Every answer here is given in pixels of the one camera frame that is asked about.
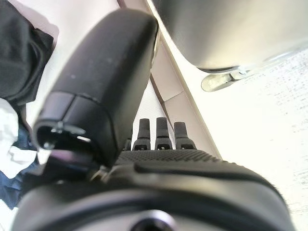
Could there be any beige bed side frame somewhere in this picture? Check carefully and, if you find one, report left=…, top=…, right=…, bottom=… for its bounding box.
left=143, top=0, right=223, bottom=161

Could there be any grey curved container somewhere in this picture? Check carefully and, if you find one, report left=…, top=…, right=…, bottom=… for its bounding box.
left=153, top=0, right=308, bottom=73

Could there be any white garment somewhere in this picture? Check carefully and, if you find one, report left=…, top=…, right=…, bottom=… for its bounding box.
left=0, top=97, right=37, bottom=179

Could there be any black garment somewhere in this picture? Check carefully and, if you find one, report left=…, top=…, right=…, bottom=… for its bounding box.
left=0, top=0, right=55, bottom=107

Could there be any navy blue garment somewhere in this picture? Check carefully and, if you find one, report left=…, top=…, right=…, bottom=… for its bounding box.
left=0, top=125, right=40, bottom=210

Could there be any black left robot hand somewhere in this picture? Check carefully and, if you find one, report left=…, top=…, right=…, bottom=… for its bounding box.
left=11, top=9, right=297, bottom=231

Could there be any silver oval foot pad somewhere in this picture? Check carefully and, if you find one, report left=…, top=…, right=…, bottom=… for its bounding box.
left=201, top=68, right=251, bottom=92

